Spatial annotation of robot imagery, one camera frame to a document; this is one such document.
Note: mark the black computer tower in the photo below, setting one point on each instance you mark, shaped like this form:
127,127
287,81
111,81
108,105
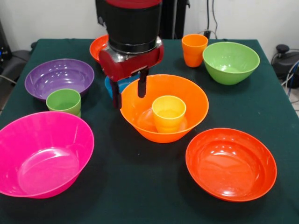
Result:
3,39

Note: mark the pink plastic bowl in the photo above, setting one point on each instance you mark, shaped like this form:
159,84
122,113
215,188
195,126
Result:
46,149

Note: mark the red plastic bowl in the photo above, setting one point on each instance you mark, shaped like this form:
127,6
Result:
97,49
229,168

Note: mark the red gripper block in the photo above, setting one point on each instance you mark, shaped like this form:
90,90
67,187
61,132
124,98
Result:
130,64

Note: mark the purple plastic bowl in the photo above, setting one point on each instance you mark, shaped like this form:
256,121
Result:
58,77

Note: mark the blue plastic bowl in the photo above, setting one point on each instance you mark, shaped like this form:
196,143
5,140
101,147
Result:
125,85

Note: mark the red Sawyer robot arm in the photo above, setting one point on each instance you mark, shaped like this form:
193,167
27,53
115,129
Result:
133,23

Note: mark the yellow plastic cup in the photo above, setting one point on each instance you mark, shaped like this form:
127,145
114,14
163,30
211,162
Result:
168,121

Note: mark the orange plastic bowl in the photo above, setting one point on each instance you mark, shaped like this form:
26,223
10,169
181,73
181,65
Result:
196,100

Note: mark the dark green table cloth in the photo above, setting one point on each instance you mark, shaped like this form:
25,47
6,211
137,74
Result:
233,112

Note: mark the orange plastic cup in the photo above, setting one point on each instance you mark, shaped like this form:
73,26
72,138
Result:
194,51

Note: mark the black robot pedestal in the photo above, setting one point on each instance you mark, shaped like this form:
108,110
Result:
175,18

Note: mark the green plastic cup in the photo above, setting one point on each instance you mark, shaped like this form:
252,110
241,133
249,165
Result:
63,101

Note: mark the green plastic bowl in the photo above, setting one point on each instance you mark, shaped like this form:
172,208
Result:
231,60

